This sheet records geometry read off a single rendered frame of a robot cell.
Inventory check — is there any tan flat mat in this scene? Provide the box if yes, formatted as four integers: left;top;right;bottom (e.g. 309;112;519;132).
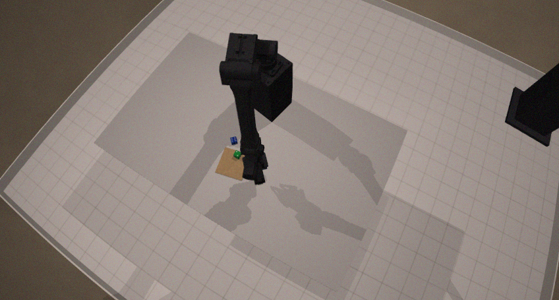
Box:
216;147;245;181

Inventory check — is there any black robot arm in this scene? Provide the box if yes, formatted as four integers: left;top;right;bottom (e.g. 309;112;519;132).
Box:
220;33;283;185

